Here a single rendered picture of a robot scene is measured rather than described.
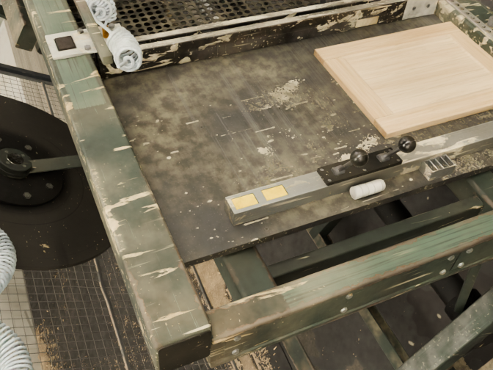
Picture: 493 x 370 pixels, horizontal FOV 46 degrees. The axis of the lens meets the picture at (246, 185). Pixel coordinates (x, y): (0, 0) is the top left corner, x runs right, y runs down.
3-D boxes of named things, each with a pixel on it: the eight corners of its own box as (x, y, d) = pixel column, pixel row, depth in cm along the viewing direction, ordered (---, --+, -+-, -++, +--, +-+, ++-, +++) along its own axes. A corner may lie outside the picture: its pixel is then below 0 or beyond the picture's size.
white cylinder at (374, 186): (354, 202, 129) (384, 193, 132) (357, 193, 127) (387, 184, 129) (348, 193, 131) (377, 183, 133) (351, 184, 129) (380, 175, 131)
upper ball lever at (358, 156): (345, 178, 130) (374, 161, 117) (331, 182, 128) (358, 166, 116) (340, 162, 130) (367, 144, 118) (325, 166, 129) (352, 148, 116)
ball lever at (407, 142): (390, 164, 133) (422, 147, 121) (376, 169, 132) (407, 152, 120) (384, 149, 134) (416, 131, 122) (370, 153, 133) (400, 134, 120)
